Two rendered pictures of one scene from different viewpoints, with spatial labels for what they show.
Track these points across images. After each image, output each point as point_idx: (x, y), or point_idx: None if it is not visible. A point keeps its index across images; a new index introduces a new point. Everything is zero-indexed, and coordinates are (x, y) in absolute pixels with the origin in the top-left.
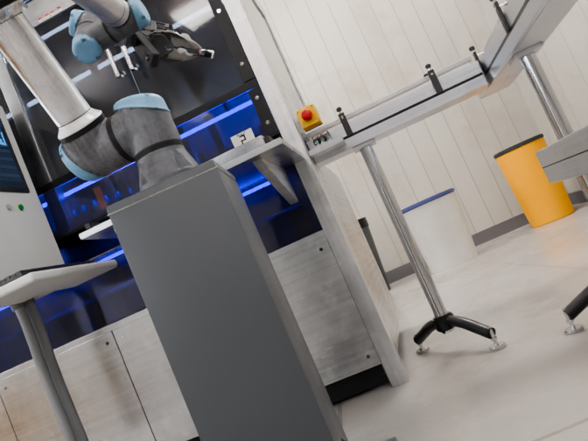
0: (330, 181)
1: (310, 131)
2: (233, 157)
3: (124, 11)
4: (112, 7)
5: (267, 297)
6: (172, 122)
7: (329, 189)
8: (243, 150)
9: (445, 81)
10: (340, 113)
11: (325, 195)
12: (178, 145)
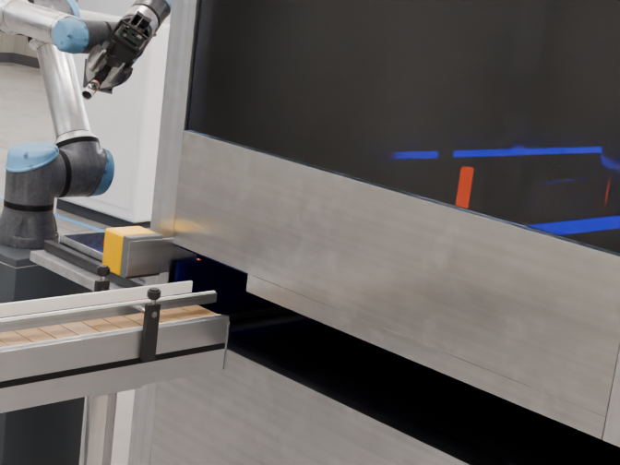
0: (292, 434)
1: (366, 294)
2: (102, 242)
3: (53, 40)
4: (43, 40)
5: None
6: (8, 183)
7: (209, 420)
8: (87, 241)
9: None
10: (100, 280)
11: (134, 399)
12: (4, 206)
